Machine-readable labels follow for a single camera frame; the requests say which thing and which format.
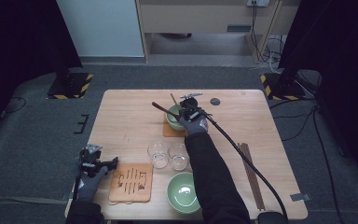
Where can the wooden coaster with cut-outs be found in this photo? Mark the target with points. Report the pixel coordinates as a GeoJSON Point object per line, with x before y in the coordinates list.
{"type": "Point", "coordinates": [130, 183]}
{"type": "Point", "coordinates": [172, 133]}

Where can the grey tape strip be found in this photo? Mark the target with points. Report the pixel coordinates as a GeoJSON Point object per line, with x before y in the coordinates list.
{"type": "Point", "coordinates": [300, 197]}
{"type": "Point", "coordinates": [67, 196]}

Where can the white wall socket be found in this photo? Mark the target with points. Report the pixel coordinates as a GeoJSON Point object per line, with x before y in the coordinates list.
{"type": "Point", "coordinates": [258, 2]}

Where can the black curtain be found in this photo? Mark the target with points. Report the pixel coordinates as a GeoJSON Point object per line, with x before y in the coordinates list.
{"type": "Point", "coordinates": [18, 46]}
{"type": "Point", "coordinates": [338, 46]}

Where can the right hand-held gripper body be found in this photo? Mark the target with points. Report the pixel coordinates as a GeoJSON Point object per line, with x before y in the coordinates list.
{"type": "Point", "coordinates": [189, 107]}

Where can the bundle of brown chopsticks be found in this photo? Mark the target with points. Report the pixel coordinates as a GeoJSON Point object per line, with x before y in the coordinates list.
{"type": "Point", "coordinates": [251, 177]}

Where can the clear drinking glass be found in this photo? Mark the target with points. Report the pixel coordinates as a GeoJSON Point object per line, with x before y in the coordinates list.
{"type": "Point", "coordinates": [178, 156]}
{"type": "Point", "coordinates": [158, 154]}

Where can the green ceramic bowl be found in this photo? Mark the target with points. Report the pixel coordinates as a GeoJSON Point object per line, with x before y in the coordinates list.
{"type": "Point", "coordinates": [181, 193]}
{"type": "Point", "coordinates": [171, 121]}

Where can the person's left hand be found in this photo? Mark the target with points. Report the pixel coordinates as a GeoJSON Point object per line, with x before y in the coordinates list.
{"type": "Point", "coordinates": [88, 188]}

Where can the brown wooden chopstick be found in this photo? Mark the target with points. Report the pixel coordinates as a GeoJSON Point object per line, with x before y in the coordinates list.
{"type": "Point", "coordinates": [164, 111]}

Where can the hazard-striped black stand base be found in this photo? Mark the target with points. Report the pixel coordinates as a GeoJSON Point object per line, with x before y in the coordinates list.
{"type": "Point", "coordinates": [284, 90]}
{"type": "Point", "coordinates": [70, 87]}

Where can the person's dark clothing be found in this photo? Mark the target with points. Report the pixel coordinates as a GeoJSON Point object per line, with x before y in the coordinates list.
{"type": "Point", "coordinates": [273, 218]}

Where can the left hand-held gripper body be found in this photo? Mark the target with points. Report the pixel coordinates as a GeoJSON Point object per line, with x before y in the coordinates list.
{"type": "Point", "coordinates": [90, 158]}

